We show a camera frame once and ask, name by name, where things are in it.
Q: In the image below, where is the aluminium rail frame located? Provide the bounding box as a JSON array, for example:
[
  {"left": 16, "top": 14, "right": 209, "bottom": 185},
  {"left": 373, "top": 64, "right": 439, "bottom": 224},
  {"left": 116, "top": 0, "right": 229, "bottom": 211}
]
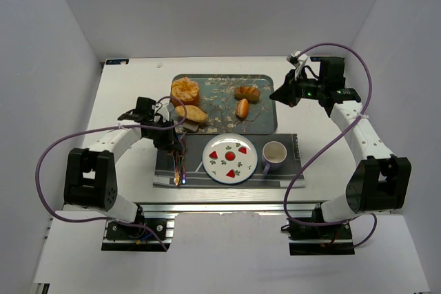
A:
[{"left": 61, "top": 200, "right": 392, "bottom": 245}]

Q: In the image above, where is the floral blue-grey tray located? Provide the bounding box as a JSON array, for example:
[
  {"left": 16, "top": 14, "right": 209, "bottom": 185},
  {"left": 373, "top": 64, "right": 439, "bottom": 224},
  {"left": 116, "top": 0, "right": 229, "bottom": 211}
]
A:
[{"left": 173, "top": 74, "right": 278, "bottom": 135}]

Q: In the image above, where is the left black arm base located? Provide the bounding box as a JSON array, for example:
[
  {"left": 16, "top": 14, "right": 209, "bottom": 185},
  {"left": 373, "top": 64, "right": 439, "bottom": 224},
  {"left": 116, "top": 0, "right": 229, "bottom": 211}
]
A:
[{"left": 101, "top": 204, "right": 171, "bottom": 252}]

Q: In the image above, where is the grey striped placemat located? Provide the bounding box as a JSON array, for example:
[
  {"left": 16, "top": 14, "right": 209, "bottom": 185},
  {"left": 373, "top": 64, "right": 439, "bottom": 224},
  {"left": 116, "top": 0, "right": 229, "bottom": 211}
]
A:
[{"left": 153, "top": 134, "right": 301, "bottom": 189}]

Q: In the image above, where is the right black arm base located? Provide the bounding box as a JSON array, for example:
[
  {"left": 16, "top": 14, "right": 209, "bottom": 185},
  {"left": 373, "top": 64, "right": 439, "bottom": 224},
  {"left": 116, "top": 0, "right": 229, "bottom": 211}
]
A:
[{"left": 280, "top": 220, "right": 355, "bottom": 256}]

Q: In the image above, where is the iridescent knife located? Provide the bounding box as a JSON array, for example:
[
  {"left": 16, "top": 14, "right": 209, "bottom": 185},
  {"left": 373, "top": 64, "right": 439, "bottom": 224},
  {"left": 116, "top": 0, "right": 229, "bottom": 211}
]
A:
[{"left": 179, "top": 152, "right": 187, "bottom": 185}]

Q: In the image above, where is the long brown bread roll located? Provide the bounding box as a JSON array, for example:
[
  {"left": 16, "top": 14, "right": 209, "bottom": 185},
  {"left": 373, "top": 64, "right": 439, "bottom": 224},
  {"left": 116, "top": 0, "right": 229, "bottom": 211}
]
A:
[{"left": 175, "top": 105, "right": 208, "bottom": 123}]

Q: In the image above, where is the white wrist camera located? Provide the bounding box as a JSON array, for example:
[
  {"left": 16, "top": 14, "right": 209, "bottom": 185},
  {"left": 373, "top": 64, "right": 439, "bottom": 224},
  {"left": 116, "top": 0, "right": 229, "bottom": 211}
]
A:
[
  {"left": 156, "top": 102, "right": 174, "bottom": 120},
  {"left": 287, "top": 51, "right": 308, "bottom": 74}
]

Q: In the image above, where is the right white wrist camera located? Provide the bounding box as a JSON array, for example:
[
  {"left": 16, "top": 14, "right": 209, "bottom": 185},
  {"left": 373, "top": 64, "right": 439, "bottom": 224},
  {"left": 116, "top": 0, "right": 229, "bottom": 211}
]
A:
[{"left": 287, "top": 51, "right": 308, "bottom": 74}]

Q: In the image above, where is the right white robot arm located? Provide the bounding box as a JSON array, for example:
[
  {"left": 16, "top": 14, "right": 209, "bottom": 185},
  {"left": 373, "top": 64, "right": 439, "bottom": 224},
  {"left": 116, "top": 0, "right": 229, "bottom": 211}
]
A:
[{"left": 270, "top": 54, "right": 411, "bottom": 226}]

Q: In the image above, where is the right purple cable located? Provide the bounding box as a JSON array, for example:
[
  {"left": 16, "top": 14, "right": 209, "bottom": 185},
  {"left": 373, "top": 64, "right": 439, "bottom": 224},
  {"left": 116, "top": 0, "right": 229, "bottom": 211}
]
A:
[{"left": 283, "top": 43, "right": 378, "bottom": 250}]

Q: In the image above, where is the purple cable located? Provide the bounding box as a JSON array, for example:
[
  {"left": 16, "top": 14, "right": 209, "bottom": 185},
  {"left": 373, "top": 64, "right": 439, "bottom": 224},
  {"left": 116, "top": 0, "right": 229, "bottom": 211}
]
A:
[
  {"left": 35, "top": 95, "right": 188, "bottom": 252},
  {"left": 283, "top": 43, "right": 378, "bottom": 250}
]

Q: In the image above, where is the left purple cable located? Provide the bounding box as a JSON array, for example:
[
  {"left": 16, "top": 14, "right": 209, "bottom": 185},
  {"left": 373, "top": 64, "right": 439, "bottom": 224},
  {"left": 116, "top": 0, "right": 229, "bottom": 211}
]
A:
[{"left": 35, "top": 95, "right": 188, "bottom": 252}]

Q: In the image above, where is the round orange brioche bread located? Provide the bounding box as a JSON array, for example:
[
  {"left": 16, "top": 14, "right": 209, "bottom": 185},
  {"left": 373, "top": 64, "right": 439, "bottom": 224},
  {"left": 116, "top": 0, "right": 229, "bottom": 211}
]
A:
[{"left": 171, "top": 77, "right": 201, "bottom": 106}]

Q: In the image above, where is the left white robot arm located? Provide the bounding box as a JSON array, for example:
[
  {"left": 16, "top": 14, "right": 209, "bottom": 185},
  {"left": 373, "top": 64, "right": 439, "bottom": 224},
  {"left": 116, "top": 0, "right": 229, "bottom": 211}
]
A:
[{"left": 63, "top": 96, "right": 196, "bottom": 224}]

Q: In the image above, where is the lavender mug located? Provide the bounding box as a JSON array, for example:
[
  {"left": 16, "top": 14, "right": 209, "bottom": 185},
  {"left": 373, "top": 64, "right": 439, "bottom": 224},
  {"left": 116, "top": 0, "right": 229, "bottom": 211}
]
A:
[{"left": 262, "top": 141, "right": 287, "bottom": 176}]

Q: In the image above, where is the blue label sticker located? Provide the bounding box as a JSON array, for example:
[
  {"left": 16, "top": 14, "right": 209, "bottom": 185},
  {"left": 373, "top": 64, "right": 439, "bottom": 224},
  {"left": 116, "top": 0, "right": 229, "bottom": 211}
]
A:
[{"left": 105, "top": 59, "right": 129, "bottom": 65}]

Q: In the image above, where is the small brown cake slice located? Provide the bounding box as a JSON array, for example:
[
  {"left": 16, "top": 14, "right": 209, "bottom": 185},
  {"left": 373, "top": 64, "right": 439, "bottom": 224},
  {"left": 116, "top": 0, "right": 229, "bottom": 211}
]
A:
[{"left": 234, "top": 86, "right": 260, "bottom": 103}]

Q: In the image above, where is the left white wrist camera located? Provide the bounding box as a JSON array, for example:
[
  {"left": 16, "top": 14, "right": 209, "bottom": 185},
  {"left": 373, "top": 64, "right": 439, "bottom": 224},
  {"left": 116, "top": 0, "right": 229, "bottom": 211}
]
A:
[{"left": 156, "top": 102, "right": 174, "bottom": 120}]

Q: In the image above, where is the orange glazed bread roll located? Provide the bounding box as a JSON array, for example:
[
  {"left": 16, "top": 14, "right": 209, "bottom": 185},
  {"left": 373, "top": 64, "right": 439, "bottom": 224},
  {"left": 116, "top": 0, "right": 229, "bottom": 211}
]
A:
[{"left": 236, "top": 98, "right": 249, "bottom": 118}]

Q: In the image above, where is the white plate with strawberries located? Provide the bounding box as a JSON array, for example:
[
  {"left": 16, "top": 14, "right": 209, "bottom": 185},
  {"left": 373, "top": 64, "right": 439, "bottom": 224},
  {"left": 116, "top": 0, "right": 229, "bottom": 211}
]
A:
[{"left": 202, "top": 134, "right": 258, "bottom": 185}]

